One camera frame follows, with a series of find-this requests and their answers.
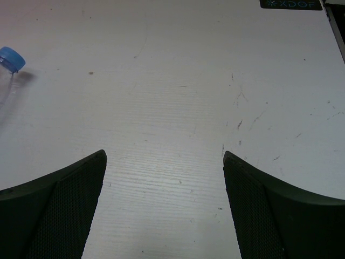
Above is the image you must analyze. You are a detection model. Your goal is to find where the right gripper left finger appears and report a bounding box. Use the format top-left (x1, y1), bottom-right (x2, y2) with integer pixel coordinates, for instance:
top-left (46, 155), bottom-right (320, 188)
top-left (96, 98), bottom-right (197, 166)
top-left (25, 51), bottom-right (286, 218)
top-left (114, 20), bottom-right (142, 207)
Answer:
top-left (1, 149), bottom-right (107, 258)

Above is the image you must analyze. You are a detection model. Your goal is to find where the blue label water bottle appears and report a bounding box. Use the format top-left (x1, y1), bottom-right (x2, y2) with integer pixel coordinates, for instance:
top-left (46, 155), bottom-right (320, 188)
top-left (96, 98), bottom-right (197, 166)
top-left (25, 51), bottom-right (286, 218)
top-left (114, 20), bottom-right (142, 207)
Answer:
top-left (0, 46), bottom-right (26, 108)

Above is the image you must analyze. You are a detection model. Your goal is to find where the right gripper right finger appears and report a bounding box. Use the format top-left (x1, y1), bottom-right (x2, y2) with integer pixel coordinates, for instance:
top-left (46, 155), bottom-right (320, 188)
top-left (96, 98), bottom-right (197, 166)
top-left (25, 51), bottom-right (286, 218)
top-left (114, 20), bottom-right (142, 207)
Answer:
top-left (223, 151), bottom-right (344, 258)

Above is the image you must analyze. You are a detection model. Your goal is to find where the black logo sticker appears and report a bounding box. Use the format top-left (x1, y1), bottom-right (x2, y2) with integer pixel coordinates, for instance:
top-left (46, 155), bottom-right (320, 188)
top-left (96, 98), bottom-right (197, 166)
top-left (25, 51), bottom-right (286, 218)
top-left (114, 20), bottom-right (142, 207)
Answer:
top-left (259, 0), bottom-right (323, 11)

